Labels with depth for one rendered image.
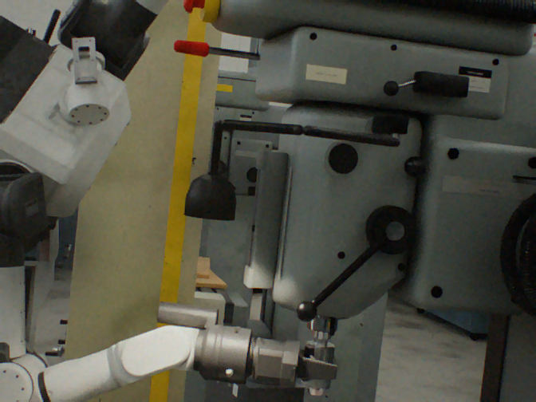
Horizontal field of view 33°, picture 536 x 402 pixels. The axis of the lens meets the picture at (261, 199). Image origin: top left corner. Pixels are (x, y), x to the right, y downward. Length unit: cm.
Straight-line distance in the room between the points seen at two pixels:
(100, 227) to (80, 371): 165
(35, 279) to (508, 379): 94
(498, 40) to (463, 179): 21
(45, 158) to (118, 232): 158
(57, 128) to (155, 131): 154
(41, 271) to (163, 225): 126
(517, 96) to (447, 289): 31
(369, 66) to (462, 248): 30
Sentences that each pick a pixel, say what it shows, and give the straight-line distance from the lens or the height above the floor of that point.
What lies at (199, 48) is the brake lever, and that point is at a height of 170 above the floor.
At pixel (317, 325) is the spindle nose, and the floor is 129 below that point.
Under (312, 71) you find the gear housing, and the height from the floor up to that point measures 167.
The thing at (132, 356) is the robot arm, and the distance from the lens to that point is 142.
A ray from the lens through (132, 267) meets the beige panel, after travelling 311.
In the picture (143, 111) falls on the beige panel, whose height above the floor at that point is 164.
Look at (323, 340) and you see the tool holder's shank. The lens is 143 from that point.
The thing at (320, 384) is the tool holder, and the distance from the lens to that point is 143.
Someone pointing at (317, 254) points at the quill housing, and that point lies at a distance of 132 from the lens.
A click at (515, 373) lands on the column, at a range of 164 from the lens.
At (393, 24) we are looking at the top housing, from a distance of 131.
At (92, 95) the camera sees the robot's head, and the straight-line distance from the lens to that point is 148.
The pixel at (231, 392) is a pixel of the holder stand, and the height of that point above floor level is 107.
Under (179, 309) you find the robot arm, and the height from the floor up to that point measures 128.
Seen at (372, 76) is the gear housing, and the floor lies 167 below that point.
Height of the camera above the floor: 155
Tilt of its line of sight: 3 degrees down
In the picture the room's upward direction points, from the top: 6 degrees clockwise
